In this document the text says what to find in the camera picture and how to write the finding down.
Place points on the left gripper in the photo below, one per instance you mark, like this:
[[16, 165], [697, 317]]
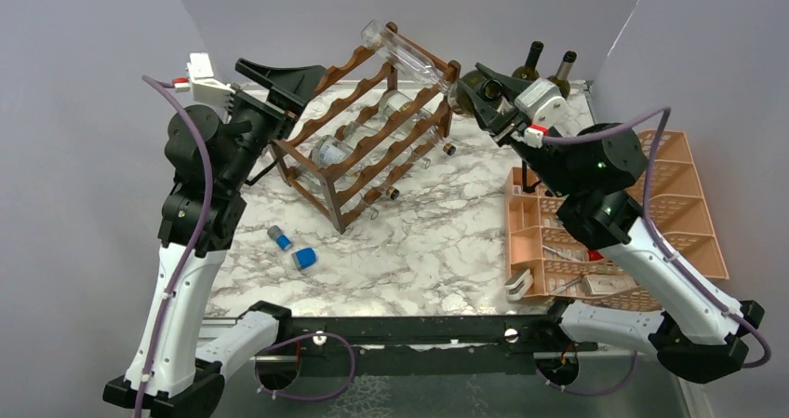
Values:
[[290, 89]]

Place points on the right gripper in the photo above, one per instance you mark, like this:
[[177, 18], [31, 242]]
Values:
[[501, 127]]

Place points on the green wine bottle white label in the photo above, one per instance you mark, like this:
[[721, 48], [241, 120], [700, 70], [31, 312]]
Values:
[[488, 90]]

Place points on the green wine bottle black cap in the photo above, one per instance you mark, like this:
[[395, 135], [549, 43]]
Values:
[[528, 70]]

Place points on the green wine bottle silver cap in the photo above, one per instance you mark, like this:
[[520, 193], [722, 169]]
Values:
[[560, 77]]

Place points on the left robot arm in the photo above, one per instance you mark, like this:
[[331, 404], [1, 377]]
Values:
[[212, 145]]

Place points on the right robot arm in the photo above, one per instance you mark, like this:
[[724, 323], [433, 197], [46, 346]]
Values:
[[698, 333]]

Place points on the cork bottle end right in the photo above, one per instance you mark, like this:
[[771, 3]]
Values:
[[449, 149]]

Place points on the cork bottle end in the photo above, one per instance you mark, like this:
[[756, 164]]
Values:
[[392, 193], [449, 149]]

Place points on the clear bottle lower rack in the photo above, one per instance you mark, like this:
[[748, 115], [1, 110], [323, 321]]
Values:
[[330, 151]]

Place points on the brown wooden wine rack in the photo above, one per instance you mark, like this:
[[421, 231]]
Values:
[[387, 111]]

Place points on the cork bottle end lower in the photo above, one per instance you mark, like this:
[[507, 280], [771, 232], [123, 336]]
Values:
[[392, 193]]

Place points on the orange plastic compartment tray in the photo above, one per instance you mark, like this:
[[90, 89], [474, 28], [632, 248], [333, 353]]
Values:
[[536, 240]]

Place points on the small blue grey cap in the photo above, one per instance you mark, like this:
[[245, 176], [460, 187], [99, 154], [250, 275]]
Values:
[[279, 238]]

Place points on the blue grey sharpener block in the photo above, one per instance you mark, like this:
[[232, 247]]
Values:
[[304, 258]]

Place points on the red item in tray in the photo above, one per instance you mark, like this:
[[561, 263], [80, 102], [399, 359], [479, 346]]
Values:
[[594, 255]]

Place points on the orange plastic file organizer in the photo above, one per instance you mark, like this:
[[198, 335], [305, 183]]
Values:
[[678, 207]]

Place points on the white box in tray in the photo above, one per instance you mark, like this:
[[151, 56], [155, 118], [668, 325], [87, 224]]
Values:
[[603, 285]]

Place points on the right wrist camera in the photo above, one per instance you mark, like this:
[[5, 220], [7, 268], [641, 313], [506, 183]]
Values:
[[542, 104]]

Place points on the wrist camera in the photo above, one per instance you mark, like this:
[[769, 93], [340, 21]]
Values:
[[542, 104], [201, 82]]

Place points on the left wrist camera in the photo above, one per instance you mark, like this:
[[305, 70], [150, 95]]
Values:
[[201, 82]]

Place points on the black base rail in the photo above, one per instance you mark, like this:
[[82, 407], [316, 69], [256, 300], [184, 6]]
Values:
[[404, 346]]

